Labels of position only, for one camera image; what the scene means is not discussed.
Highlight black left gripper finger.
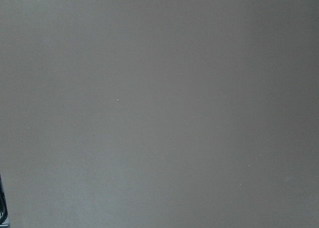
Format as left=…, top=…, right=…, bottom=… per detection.
left=0, top=180, right=10, bottom=226

